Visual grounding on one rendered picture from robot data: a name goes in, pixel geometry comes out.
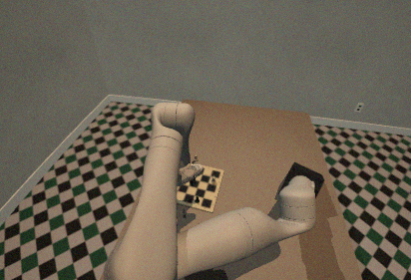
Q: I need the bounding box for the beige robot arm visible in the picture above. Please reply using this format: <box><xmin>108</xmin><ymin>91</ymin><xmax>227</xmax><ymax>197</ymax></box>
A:
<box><xmin>104</xmin><ymin>103</ymin><xmax>316</xmax><ymax>280</ymax></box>

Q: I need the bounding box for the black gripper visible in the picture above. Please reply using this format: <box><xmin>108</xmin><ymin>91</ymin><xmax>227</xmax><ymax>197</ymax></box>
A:
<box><xmin>190</xmin><ymin>161</ymin><xmax>197</xmax><ymax>186</ymax></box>

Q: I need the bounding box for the chessboard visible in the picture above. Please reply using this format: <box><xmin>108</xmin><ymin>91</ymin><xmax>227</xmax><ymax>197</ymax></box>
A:
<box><xmin>177</xmin><ymin>165</ymin><xmax>224</xmax><ymax>213</ymax></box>

